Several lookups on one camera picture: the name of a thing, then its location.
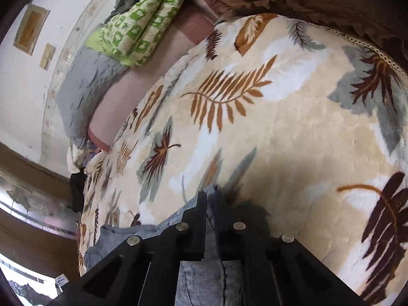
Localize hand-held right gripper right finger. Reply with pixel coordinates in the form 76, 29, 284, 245
213, 193, 368, 306

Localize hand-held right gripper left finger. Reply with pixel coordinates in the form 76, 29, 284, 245
45, 191, 208, 306

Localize blue denim pants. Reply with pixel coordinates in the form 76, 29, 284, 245
83, 183, 244, 306

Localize leaf print plush blanket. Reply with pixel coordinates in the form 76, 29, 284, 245
76, 13, 408, 306

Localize black cloth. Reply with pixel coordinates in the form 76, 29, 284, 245
69, 172, 85, 213

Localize pink bed sheet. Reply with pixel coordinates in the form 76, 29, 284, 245
87, 0, 221, 152

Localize grey pillow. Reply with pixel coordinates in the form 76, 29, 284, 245
55, 45, 128, 141

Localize green patterned quilt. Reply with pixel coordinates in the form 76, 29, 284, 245
85, 0, 189, 67

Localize wall switch plate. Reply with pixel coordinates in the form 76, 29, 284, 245
39, 43, 57, 70

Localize framed wall picture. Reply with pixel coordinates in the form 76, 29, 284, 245
13, 4, 50, 57

